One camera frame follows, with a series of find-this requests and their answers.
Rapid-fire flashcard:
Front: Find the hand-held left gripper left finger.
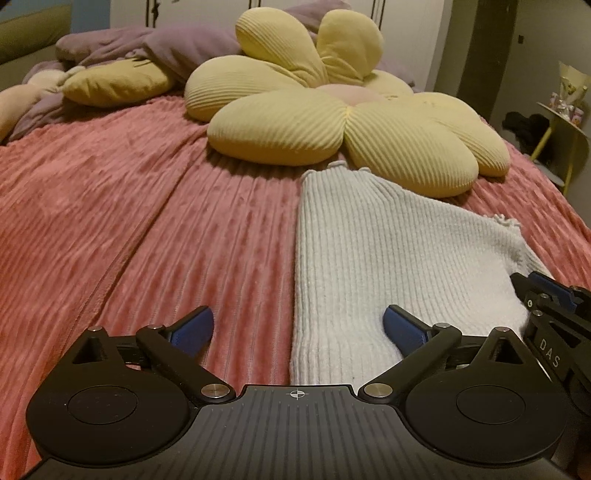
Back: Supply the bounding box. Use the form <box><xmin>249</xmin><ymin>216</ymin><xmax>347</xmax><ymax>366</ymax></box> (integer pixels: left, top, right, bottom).
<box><xmin>74</xmin><ymin>305</ymin><xmax>232</xmax><ymax>403</ymax></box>

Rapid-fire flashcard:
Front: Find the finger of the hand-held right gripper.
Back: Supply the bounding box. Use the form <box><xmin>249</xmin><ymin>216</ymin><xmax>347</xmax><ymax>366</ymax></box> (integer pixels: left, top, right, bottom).
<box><xmin>529</xmin><ymin>271</ymin><xmax>591</xmax><ymax>319</ymax></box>
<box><xmin>510</xmin><ymin>273</ymin><xmax>546</xmax><ymax>320</ymax></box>

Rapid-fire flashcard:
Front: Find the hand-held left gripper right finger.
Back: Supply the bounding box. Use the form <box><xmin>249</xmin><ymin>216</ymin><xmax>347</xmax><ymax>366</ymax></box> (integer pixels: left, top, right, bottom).
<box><xmin>364</xmin><ymin>304</ymin><xmax>522</xmax><ymax>402</ymax></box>

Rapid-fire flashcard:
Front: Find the white knit sweater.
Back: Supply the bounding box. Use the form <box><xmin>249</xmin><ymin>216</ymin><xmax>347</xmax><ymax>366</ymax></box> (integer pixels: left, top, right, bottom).
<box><xmin>290</xmin><ymin>161</ymin><xmax>555</xmax><ymax>385</ymax></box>

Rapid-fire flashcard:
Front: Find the pink ribbed blanket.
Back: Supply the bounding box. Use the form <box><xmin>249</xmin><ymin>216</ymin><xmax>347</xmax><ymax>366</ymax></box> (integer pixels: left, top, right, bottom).
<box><xmin>0</xmin><ymin>83</ymin><xmax>591</xmax><ymax>462</ymax></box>

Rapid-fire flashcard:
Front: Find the yellow side table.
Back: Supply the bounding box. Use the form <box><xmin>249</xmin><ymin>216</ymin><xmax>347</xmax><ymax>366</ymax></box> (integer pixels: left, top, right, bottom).
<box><xmin>531</xmin><ymin>102</ymin><xmax>591</xmax><ymax>195</ymax></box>

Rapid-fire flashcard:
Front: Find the dark cloth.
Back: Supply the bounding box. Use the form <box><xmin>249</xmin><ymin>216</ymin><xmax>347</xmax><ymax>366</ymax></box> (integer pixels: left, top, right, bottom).
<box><xmin>503</xmin><ymin>111</ymin><xmax>550</xmax><ymax>146</ymax></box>

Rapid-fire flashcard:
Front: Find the wrapped flower bouquet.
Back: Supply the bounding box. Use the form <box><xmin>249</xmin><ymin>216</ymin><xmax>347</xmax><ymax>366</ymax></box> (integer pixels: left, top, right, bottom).
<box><xmin>549</xmin><ymin>61</ymin><xmax>587</xmax><ymax>123</ymax></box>

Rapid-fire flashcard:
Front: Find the yellow flower-shaped pillow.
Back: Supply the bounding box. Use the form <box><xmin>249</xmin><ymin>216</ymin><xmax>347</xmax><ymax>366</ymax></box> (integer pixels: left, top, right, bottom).
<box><xmin>185</xmin><ymin>8</ymin><xmax>511</xmax><ymax>198</ymax></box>

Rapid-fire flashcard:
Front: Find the small yellow pillow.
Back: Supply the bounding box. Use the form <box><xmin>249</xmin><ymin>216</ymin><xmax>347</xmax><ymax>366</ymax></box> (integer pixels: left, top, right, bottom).
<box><xmin>62</xmin><ymin>58</ymin><xmax>178</xmax><ymax>108</ymax></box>

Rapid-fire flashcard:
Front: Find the purple duvet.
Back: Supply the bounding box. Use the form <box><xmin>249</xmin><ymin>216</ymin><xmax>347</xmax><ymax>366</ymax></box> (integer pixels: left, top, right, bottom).
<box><xmin>9</xmin><ymin>0</ymin><xmax>416</xmax><ymax>141</ymax></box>

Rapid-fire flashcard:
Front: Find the peach long plush toy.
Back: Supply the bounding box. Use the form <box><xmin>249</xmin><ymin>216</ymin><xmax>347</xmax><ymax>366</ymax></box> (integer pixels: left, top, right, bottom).
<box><xmin>0</xmin><ymin>66</ymin><xmax>86</xmax><ymax>143</ymax></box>

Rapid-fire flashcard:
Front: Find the white wardrobe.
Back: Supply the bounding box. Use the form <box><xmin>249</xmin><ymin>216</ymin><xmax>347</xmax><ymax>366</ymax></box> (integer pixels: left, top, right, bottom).
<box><xmin>111</xmin><ymin>0</ymin><xmax>458</xmax><ymax>90</ymax></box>

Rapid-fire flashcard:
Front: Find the olive green headboard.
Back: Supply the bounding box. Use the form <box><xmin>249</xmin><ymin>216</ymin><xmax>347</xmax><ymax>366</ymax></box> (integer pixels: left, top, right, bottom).
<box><xmin>0</xmin><ymin>4</ymin><xmax>72</xmax><ymax>65</ymax></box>

